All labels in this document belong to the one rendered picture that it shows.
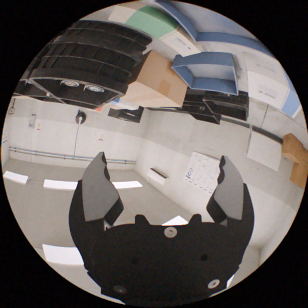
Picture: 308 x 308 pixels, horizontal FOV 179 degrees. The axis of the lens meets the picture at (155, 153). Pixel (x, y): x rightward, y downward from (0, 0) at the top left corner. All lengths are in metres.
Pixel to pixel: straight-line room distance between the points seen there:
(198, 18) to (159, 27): 0.10
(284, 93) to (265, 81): 0.07
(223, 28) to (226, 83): 0.25
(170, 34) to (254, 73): 0.21
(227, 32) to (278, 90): 0.18
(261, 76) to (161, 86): 0.33
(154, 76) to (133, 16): 0.25
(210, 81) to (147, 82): 0.25
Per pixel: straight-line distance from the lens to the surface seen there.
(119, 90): 0.26
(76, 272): 1.85
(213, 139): 2.94
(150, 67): 0.40
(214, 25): 0.32
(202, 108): 1.42
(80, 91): 0.64
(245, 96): 0.93
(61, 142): 3.87
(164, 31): 0.29
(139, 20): 0.29
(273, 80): 0.30
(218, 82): 0.47
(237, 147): 2.81
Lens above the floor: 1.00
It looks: 10 degrees up
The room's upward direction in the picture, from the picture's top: 163 degrees counter-clockwise
